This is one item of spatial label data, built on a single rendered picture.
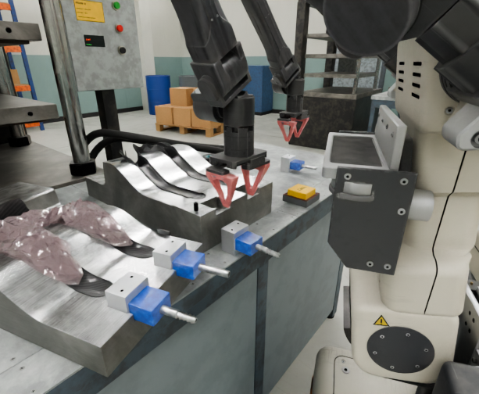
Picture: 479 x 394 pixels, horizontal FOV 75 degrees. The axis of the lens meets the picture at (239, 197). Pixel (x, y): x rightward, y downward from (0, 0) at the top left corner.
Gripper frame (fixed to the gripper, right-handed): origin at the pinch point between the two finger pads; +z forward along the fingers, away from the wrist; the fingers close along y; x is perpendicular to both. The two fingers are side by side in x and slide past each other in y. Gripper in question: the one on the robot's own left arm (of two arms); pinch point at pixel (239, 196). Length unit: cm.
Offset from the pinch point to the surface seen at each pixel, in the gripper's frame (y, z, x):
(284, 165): -51, 10, -20
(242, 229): -0.1, 7.3, 0.8
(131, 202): 6.4, 7.7, -30.4
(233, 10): -620, -136, -531
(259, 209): -14.1, 9.7, -4.8
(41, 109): 3, -10, -86
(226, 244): 2.8, 10.3, -1.1
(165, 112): -312, 59, -429
